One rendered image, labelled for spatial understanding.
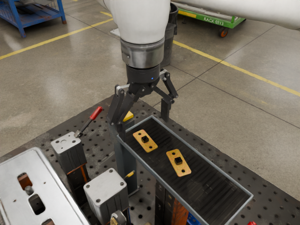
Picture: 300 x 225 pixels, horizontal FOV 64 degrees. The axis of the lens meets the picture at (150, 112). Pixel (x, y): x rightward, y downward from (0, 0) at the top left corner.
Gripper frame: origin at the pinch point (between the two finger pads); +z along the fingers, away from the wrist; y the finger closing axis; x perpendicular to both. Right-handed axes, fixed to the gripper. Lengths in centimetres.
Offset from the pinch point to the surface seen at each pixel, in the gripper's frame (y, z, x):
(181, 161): -3.7, 5.0, 12.3
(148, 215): 0, 52, 1
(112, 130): 4.0, 12.5, -14.7
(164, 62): -141, 115, -182
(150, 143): -0.8, 5.9, 2.0
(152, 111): -37, 52, -52
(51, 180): 27.4, 22.1, -14.0
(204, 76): -172, 122, -138
